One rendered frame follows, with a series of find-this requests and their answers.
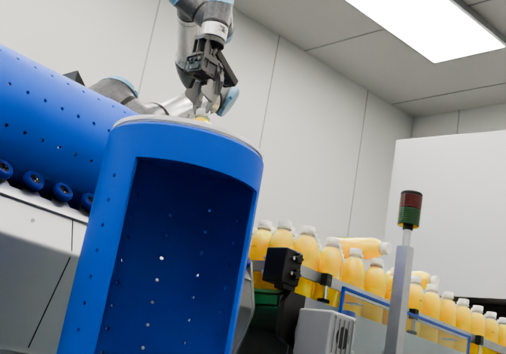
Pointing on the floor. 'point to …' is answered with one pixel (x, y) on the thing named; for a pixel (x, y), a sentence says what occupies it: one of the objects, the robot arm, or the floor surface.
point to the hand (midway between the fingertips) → (203, 110)
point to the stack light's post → (399, 300)
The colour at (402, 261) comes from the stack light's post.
